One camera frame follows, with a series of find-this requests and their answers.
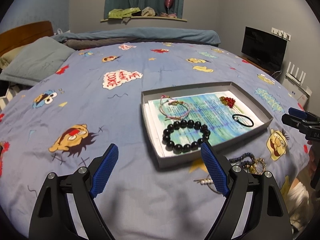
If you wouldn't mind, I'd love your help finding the wooden headboard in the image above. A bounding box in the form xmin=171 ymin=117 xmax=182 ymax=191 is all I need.
xmin=0 ymin=21 xmax=54 ymax=56

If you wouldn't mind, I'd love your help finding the teal folded blanket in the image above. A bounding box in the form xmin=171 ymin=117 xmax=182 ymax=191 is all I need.
xmin=52 ymin=27 xmax=221 ymax=46

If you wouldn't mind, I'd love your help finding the olive green pillow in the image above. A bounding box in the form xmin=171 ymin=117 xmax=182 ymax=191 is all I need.
xmin=0 ymin=46 xmax=25 ymax=69

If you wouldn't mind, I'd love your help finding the white wifi router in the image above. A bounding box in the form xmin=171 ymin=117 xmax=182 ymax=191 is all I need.
xmin=286 ymin=61 xmax=306 ymax=86

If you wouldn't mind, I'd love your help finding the red bead ornament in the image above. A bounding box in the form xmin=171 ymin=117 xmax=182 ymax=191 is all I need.
xmin=219 ymin=96 xmax=235 ymax=108

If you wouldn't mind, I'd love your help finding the blue gold bead bracelet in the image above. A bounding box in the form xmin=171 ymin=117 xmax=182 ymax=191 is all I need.
xmin=228 ymin=152 xmax=258 ymax=174

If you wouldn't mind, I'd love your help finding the beige cloth on sill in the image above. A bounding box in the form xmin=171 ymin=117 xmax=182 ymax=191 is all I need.
xmin=141 ymin=7 xmax=156 ymax=17

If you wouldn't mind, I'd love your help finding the pink cloth on sill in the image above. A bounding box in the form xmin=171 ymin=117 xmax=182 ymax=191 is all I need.
xmin=159 ymin=12 xmax=177 ymax=18

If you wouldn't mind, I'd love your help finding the green cloth on sill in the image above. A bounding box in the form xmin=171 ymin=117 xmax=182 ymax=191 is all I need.
xmin=107 ymin=7 xmax=141 ymax=20

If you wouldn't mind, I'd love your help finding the blue cartoon bed cover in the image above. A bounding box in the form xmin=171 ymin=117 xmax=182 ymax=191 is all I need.
xmin=1 ymin=42 xmax=309 ymax=239

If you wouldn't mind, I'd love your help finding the grey shallow cardboard tray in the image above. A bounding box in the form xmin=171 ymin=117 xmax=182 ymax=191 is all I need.
xmin=141 ymin=82 xmax=273 ymax=168

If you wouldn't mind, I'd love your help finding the pink red string bracelet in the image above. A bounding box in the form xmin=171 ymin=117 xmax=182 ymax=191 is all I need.
xmin=159 ymin=94 xmax=190 ymax=121

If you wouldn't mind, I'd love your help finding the wooden desk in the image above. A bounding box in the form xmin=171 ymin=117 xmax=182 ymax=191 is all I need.
xmin=240 ymin=56 xmax=274 ymax=75

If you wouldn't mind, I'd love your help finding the person's right hand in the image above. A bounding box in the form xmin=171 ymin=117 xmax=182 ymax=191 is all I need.
xmin=308 ymin=147 xmax=317 ymax=178

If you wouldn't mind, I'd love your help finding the pink balloon on stick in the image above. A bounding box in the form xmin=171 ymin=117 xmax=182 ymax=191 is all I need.
xmin=164 ymin=0 xmax=174 ymax=14

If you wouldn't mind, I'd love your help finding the pearl hair clip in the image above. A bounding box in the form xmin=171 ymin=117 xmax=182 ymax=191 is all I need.
xmin=194 ymin=176 xmax=214 ymax=185

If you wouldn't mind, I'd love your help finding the grey-blue pillow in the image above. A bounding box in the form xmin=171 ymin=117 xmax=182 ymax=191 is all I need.
xmin=1 ymin=37 xmax=75 ymax=86

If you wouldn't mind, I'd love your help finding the printed blue-green paper sheet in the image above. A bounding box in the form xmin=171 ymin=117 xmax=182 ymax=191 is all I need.
xmin=144 ymin=90 xmax=264 ymax=157

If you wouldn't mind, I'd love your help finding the white wall hook rack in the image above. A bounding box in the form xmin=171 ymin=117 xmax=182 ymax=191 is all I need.
xmin=271 ymin=28 xmax=291 ymax=41

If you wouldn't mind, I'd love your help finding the black bead bracelet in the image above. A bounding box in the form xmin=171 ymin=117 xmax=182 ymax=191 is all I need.
xmin=162 ymin=119 xmax=211 ymax=155

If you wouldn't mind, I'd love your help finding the black hair tie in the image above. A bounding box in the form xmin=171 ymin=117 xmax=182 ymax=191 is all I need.
xmin=231 ymin=113 xmax=254 ymax=128

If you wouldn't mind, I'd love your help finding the white box under router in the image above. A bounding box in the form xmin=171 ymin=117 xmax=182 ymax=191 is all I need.
xmin=282 ymin=76 xmax=312 ymax=107

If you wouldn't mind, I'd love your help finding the black monitor screen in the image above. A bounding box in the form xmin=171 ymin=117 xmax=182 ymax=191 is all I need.
xmin=241 ymin=27 xmax=287 ymax=72

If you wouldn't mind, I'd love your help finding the wooden window sill shelf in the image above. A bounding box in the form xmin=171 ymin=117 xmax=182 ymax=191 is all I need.
xmin=100 ymin=16 xmax=188 ymax=23

